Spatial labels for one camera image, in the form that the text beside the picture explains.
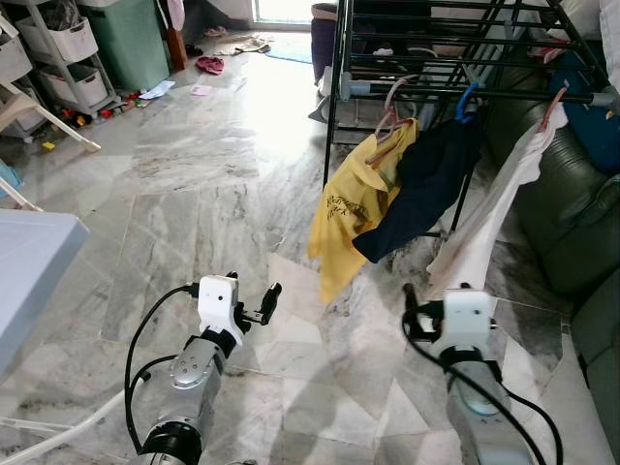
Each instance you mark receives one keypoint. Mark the yellow shirt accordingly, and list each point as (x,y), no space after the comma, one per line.
(349,213)

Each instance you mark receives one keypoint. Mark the pink plastic clothes hanger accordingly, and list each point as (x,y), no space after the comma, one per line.
(392,121)

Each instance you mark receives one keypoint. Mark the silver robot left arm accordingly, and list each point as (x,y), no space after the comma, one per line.
(189,378)

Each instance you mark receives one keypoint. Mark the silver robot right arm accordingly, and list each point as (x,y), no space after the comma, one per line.
(480,407)

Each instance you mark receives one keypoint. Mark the blue clothes hanger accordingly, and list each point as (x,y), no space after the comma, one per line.
(465,105)

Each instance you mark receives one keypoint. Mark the red clothes hanger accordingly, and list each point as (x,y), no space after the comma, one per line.
(554,107)

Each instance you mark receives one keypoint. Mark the white shirt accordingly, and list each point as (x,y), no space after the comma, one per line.
(484,223)

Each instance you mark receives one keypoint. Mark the navy blue garment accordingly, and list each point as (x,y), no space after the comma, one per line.
(426,184)

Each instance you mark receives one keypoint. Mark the dark green sofa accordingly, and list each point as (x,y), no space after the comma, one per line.
(572,213)

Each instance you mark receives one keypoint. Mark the pink paper slip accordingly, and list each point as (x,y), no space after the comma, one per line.
(201,90)

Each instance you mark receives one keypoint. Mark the black metal drying rack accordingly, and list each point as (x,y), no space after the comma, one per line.
(436,92)

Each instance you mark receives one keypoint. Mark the white paper sheet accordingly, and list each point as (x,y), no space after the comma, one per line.
(155,90)

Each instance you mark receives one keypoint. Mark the blue fabric bag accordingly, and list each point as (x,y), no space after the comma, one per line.
(596,126)

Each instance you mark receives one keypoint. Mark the red slippers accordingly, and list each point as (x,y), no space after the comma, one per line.
(210,65)

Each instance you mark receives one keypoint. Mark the beige plastic chair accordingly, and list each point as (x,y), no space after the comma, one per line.
(58,122)

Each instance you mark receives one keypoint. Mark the blue floor mat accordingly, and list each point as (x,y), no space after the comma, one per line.
(291,51)

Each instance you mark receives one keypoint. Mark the light blue plastic box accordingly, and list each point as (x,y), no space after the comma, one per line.
(8,179)

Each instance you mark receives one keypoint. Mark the green laundry hamper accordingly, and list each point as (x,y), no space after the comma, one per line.
(131,44)

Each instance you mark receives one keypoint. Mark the bright glass door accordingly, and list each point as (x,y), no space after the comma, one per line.
(284,10)

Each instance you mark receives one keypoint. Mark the white pillow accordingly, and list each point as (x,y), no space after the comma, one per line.
(610,39)

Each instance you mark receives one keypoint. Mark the white drawer storage unit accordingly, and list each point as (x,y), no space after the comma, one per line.
(63,44)

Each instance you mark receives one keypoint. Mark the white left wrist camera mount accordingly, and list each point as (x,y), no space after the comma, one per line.
(218,300)

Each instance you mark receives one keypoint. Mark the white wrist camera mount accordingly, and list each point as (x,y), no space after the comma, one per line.
(218,300)
(467,318)

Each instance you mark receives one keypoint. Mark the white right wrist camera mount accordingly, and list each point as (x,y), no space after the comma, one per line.
(467,318)

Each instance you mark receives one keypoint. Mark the brown wooden post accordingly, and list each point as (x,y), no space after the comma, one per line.
(176,48)

